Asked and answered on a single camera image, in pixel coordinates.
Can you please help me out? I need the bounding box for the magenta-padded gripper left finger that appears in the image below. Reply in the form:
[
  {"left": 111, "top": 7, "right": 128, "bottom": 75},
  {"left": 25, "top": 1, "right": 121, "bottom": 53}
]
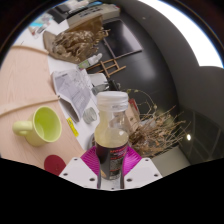
[{"left": 58, "top": 145, "right": 101, "bottom": 190}]

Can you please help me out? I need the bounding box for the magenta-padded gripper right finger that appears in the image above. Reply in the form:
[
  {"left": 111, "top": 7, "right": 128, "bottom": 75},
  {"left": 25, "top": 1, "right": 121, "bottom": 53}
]
[{"left": 120, "top": 145, "right": 163, "bottom": 189}]

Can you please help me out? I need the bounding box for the clear bottle with white cap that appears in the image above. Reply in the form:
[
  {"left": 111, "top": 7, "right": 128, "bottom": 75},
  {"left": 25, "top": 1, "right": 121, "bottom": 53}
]
[{"left": 93, "top": 91, "right": 130, "bottom": 189}]

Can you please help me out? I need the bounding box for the dried plant in grey pot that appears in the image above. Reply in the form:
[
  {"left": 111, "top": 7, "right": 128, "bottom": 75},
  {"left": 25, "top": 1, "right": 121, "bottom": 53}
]
[{"left": 128, "top": 88, "right": 191, "bottom": 159}]

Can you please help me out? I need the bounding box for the flat round red coaster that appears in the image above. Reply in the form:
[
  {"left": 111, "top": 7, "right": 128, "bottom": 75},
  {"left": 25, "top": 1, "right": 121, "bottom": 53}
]
[{"left": 43, "top": 154, "right": 68, "bottom": 177}]

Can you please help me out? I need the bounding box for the small yellow tag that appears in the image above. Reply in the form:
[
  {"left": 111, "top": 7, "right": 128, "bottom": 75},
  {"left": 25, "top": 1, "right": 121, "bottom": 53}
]
[{"left": 66, "top": 117, "right": 80, "bottom": 138}]

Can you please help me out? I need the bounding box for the small grey tape roll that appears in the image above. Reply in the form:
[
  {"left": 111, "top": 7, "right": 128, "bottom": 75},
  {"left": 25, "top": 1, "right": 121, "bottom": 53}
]
[{"left": 82, "top": 106, "right": 98, "bottom": 125}]

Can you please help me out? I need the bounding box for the yellow-green mug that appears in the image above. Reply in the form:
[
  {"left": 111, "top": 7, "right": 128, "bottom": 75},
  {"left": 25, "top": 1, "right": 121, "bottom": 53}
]
[{"left": 12, "top": 105, "right": 63, "bottom": 148}]

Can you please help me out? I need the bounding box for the red box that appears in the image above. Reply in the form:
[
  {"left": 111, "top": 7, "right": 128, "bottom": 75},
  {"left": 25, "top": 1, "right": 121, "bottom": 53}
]
[{"left": 128, "top": 98, "right": 139, "bottom": 113}]

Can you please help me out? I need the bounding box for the printed newspaper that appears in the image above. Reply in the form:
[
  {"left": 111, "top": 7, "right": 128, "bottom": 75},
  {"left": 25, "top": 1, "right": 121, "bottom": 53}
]
[{"left": 50, "top": 68, "right": 98, "bottom": 123}]

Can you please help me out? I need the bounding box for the white chair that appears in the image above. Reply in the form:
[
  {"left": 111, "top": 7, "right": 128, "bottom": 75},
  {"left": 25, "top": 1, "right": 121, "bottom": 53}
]
[{"left": 88, "top": 72, "right": 109, "bottom": 86}]

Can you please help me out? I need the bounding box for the wooden easel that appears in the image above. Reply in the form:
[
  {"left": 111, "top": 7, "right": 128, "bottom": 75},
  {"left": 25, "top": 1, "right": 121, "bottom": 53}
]
[{"left": 87, "top": 57, "right": 128, "bottom": 78}]

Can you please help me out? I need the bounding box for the white spray bottle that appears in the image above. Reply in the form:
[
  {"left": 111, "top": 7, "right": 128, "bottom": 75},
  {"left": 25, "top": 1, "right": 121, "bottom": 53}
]
[{"left": 77, "top": 52, "right": 104, "bottom": 70}]

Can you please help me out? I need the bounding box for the brown carved sculpture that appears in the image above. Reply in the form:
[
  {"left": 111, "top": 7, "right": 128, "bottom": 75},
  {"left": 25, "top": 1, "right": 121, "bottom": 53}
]
[{"left": 42, "top": 24, "right": 111, "bottom": 64}]

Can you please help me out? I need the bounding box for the long ceiling light strip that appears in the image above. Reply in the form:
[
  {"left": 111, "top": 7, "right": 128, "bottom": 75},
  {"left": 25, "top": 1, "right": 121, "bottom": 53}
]
[{"left": 138, "top": 0, "right": 224, "bottom": 69}]

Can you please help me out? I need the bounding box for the white cabinet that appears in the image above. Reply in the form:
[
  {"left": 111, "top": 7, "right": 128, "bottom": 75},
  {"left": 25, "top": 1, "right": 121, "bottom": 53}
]
[{"left": 66, "top": 3, "right": 121, "bottom": 29}]

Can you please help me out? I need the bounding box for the black box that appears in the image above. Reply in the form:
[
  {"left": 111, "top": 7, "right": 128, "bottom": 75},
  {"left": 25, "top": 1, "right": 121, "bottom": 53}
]
[{"left": 46, "top": 6, "right": 69, "bottom": 24}]

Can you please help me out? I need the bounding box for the black wall screen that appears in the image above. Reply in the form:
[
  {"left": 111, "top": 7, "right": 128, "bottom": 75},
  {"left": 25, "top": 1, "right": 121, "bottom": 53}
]
[{"left": 103, "top": 19, "right": 144, "bottom": 60}]

